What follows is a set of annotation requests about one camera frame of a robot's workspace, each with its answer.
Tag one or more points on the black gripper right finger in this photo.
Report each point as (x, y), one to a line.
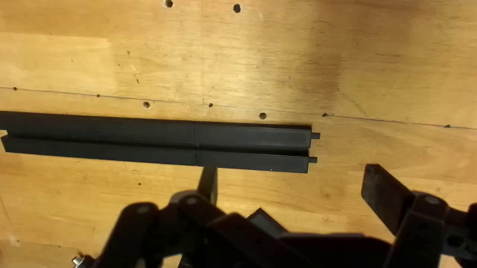
(422, 228)

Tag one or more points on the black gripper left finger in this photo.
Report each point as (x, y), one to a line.
(149, 232)

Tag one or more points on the long straight black track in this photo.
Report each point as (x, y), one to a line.
(149, 142)

